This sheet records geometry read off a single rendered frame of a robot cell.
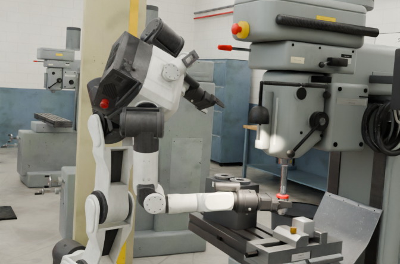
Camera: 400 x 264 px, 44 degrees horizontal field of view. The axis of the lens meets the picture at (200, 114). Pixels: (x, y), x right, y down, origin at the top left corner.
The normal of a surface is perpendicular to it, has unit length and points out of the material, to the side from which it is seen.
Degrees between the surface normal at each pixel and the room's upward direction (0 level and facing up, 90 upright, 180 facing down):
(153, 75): 57
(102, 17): 90
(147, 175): 100
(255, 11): 90
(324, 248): 90
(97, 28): 90
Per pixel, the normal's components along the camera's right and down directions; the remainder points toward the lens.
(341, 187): -0.88, -0.02
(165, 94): 0.58, -0.46
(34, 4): 0.47, 0.09
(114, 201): 0.65, -0.07
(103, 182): -0.76, 0.00
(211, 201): 0.14, -0.12
